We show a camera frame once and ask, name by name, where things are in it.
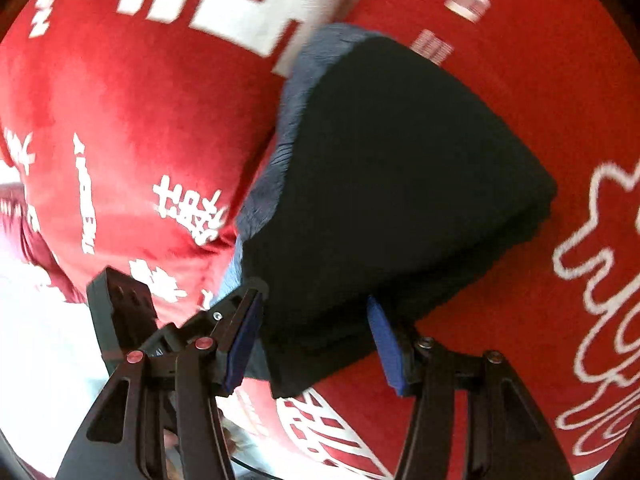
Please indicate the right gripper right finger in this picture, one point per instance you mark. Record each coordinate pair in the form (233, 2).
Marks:
(472, 418)

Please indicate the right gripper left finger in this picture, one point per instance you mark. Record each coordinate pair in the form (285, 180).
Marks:
(123, 434)

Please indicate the black pants with patterned waistband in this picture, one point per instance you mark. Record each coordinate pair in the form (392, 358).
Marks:
(390, 183)

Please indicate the red sofa cover with characters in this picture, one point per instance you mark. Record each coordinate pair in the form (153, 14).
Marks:
(139, 127)

